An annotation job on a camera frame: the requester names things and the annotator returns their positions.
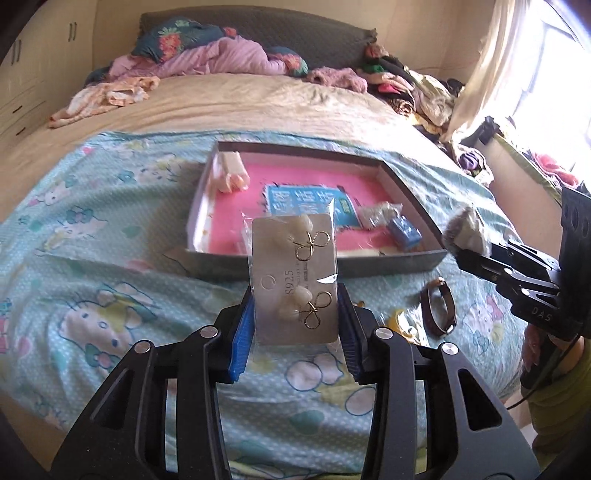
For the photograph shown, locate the grey headboard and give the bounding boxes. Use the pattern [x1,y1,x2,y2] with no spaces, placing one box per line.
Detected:
[139,6,377,70]

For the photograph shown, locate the black object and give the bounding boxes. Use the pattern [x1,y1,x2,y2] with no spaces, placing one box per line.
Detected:
[471,116,502,148]

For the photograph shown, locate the large floral pillow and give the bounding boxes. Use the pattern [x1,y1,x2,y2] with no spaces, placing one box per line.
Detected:
[130,17,227,63]

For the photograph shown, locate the grey cardboard box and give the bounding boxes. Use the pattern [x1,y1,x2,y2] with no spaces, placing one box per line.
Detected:
[187,141,448,278]

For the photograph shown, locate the white hair clip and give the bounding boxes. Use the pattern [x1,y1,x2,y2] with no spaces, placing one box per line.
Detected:
[213,150,245,178]

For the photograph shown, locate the pile of clothes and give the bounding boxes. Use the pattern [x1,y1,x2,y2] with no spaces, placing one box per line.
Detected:
[360,44,467,134]

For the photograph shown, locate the person's green clothing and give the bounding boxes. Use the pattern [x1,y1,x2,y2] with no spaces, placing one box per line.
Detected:
[526,337,591,462]

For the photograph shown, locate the brown leather bracelet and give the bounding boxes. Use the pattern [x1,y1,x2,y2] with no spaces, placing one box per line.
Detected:
[420,276,459,335]

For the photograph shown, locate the pink duvet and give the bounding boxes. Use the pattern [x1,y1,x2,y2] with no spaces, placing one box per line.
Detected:
[108,37,296,79]

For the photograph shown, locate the small clear plastic bag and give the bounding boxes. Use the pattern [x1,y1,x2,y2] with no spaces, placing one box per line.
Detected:
[238,210,259,254]

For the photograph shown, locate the pale pink garment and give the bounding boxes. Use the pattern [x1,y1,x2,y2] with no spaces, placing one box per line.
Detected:
[48,76,161,129]

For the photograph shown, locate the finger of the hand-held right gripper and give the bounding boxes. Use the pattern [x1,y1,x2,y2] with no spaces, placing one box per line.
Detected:
[488,239,561,278]
[456,248,560,302]

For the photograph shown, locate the cartoon cat printed blanket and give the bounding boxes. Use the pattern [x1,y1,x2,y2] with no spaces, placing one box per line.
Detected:
[0,131,532,462]

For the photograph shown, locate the beige comb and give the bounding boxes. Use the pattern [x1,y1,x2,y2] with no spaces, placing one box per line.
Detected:
[358,200,404,232]

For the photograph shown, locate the cream curtain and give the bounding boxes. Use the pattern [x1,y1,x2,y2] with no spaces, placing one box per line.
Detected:
[438,0,546,144]

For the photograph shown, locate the small floral pillow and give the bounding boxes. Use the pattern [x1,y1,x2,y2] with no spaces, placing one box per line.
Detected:
[272,46,309,78]

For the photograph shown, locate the bright window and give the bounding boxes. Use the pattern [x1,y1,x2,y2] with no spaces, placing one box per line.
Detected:
[508,0,591,176]

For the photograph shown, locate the beige bed sheet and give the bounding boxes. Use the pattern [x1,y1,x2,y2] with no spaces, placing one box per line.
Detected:
[0,74,444,195]

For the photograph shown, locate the cream wardrobe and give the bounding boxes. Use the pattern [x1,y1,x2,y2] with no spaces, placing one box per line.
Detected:
[0,0,100,153]

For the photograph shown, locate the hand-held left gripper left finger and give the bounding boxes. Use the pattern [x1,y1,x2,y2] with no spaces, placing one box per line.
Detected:
[51,284,259,480]

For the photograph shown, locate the beige item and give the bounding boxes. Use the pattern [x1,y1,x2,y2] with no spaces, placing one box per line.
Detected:
[443,206,492,257]

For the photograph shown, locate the purple garment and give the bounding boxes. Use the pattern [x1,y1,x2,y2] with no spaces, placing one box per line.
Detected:
[455,143,490,178]

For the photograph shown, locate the yellow bangles in plastic bag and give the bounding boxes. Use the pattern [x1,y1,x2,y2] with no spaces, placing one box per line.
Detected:
[385,309,432,344]

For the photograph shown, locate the small blue box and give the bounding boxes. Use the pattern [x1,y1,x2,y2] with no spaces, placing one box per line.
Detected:
[387,215,423,252]

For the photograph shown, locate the pink fuzzy garment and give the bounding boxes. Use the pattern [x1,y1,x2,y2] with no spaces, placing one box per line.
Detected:
[307,67,368,93]

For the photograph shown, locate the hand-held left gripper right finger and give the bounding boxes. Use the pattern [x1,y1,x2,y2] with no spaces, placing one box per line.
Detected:
[337,281,541,480]

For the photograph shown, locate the earring card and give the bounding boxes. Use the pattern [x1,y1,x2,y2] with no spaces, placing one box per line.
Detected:
[242,210,342,347]

